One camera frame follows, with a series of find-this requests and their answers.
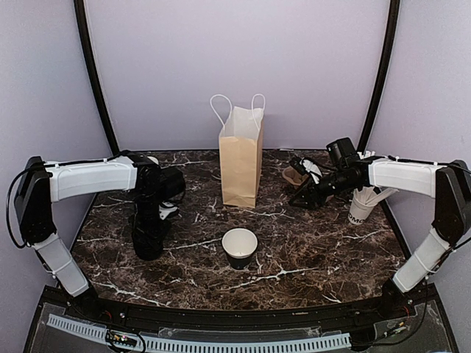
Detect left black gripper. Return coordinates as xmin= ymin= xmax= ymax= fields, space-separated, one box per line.
xmin=127 ymin=190 xmax=171 ymax=249

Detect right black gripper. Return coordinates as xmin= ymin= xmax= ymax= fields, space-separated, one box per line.
xmin=288 ymin=167 xmax=355 ymax=210

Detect black paper coffee cup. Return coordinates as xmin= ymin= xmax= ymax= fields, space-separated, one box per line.
xmin=222 ymin=228 xmax=258 ymax=271

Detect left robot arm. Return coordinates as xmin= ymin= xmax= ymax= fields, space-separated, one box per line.
xmin=6 ymin=151 xmax=185 ymax=321

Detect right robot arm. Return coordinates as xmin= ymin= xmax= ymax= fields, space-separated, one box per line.
xmin=289 ymin=138 xmax=470 ymax=319

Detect stack of black lids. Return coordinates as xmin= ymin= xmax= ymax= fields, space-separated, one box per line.
xmin=132 ymin=235 xmax=163 ymax=261

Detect cardboard cup carrier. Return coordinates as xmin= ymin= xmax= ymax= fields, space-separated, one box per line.
xmin=282 ymin=166 xmax=310 ymax=188

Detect white cup holding straws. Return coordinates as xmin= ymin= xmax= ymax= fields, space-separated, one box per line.
xmin=347 ymin=197 xmax=375 ymax=225

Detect wrapped paper straws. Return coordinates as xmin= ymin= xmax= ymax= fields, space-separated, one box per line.
xmin=356 ymin=150 xmax=376 ymax=204

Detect brown paper bag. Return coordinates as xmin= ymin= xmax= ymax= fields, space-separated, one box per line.
xmin=216 ymin=93 xmax=266 ymax=208

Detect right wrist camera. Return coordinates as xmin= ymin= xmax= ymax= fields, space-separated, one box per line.
xmin=289 ymin=157 xmax=322 ymax=184

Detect grey cable duct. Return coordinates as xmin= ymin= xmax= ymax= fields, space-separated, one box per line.
xmin=46 ymin=314 xmax=351 ymax=352

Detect left black frame post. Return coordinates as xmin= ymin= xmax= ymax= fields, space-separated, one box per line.
xmin=73 ymin=0 xmax=120 ymax=154

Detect black frame post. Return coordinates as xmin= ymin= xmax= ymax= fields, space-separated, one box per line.
xmin=73 ymin=0 xmax=120 ymax=154
xmin=357 ymin=0 xmax=400 ymax=152

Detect right black frame post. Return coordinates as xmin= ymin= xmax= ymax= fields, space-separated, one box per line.
xmin=357 ymin=0 xmax=400 ymax=152

